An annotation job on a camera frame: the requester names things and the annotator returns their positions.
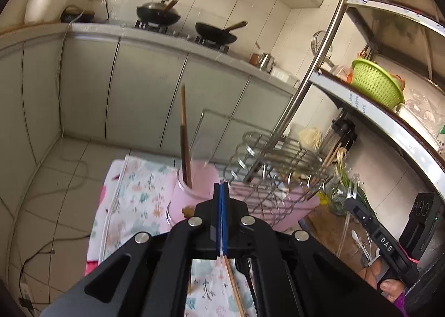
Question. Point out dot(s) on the white bucket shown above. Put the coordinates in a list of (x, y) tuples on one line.
[(45, 7)]

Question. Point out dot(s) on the black blender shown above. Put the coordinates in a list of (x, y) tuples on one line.
[(342, 136)]

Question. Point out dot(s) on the green onions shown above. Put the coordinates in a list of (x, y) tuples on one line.
[(342, 174)]

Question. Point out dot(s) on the white plastic spoon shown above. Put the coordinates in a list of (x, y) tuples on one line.
[(358, 240)]

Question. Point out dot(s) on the black small appliance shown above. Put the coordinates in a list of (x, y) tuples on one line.
[(78, 15)]

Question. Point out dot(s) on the white container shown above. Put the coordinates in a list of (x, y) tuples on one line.
[(283, 76)]

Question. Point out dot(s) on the black wok with lid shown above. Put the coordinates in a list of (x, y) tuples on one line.
[(158, 12)]

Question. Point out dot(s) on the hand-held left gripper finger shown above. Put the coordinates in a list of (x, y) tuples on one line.
[(217, 219), (225, 219)]

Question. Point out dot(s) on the metal skimmer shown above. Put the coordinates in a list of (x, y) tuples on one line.
[(318, 44)]

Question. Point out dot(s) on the green plastic basket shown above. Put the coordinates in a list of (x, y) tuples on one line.
[(375, 82)]

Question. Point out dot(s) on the dark wooden chopstick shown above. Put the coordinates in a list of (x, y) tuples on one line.
[(183, 150)]

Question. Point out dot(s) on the pale vegetable in bag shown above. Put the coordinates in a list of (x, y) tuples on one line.
[(311, 138)]

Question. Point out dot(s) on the white kitchen countertop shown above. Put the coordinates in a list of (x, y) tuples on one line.
[(104, 30)]

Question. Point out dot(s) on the person's right hand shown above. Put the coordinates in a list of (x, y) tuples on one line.
[(389, 289)]

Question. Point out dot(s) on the floral printed cloth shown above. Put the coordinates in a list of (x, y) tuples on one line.
[(139, 191)]

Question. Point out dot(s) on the pink dotted cloth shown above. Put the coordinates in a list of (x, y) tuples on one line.
[(94, 254)]

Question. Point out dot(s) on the steel shelf rack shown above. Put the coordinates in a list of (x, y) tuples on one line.
[(375, 108)]

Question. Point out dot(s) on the gas stove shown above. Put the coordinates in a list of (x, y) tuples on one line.
[(180, 33)]

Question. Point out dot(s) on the bagged green vegetables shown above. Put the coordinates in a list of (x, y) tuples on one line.
[(335, 198)]

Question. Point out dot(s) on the cardboard box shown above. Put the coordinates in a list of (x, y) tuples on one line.
[(323, 230)]

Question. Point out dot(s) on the grey kitchen cabinets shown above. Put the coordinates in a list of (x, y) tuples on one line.
[(139, 94)]

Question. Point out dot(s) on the brown wooden chopstick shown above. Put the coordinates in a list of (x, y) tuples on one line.
[(235, 289), (183, 104)]

